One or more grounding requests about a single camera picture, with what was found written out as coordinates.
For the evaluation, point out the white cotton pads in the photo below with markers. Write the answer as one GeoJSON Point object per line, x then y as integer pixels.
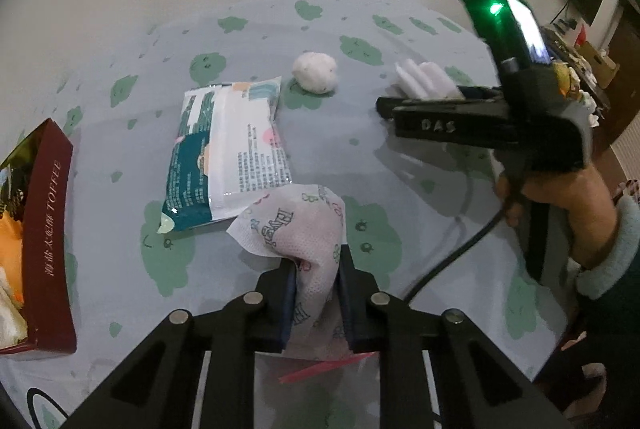
{"type": "Point", "coordinates": [425, 76]}

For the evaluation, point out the green cloud printed tablecloth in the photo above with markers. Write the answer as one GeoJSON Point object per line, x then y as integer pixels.
{"type": "Point", "coordinates": [380, 229]}

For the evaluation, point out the cluttered side desk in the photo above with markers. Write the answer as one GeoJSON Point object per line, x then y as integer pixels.
{"type": "Point", "coordinates": [580, 69]}

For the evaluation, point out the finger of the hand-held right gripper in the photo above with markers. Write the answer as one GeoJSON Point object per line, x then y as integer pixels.
{"type": "Point", "coordinates": [480, 91]}
{"type": "Point", "coordinates": [440, 124]}

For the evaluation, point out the person's right hand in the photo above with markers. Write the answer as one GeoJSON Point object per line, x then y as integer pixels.
{"type": "Point", "coordinates": [580, 209]}

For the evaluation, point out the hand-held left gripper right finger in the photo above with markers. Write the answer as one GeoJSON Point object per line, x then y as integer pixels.
{"type": "Point", "coordinates": [347, 304]}

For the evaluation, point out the red and gold tin box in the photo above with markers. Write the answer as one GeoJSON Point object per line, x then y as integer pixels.
{"type": "Point", "coordinates": [50, 219]}

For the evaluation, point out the teal wet wipes packet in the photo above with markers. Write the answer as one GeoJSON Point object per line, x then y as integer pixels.
{"type": "Point", "coordinates": [230, 149]}

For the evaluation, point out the person's right forearm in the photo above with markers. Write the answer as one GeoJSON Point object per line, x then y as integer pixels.
{"type": "Point", "coordinates": [610, 269]}

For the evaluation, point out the white fluffy ball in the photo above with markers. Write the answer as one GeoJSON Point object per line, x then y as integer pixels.
{"type": "Point", "coordinates": [315, 71]}

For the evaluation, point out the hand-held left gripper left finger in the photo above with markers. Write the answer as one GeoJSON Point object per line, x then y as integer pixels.
{"type": "Point", "coordinates": [287, 304]}

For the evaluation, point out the clear plastic bag pink strip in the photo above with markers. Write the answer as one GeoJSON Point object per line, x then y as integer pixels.
{"type": "Point", "coordinates": [320, 366]}

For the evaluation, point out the orange soft item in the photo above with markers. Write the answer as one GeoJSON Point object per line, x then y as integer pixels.
{"type": "Point", "coordinates": [9, 254]}

